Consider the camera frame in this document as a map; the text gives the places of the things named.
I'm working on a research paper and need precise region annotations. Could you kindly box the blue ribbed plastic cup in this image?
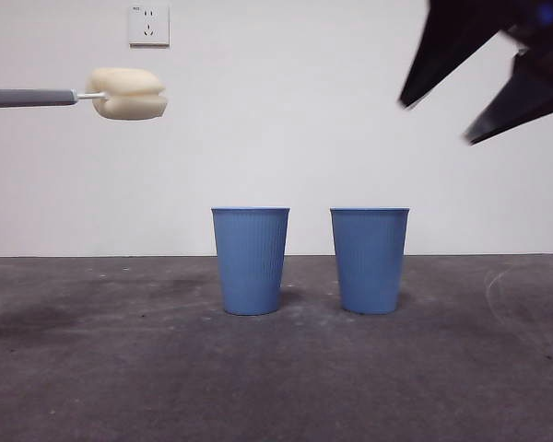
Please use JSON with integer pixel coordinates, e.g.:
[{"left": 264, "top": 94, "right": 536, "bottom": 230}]
[
  {"left": 329, "top": 206, "right": 411, "bottom": 317},
  {"left": 210, "top": 206, "right": 291, "bottom": 317}
]

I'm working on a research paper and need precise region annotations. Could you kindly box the sponge cup brush grey handle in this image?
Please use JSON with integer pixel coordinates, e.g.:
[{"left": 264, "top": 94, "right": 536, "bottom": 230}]
[{"left": 0, "top": 67, "right": 169, "bottom": 122}]

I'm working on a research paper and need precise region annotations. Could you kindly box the white wall socket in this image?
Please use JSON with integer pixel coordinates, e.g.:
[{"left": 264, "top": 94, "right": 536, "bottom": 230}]
[{"left": 129, "top": 3, "right": 171, "bottom": 47}]

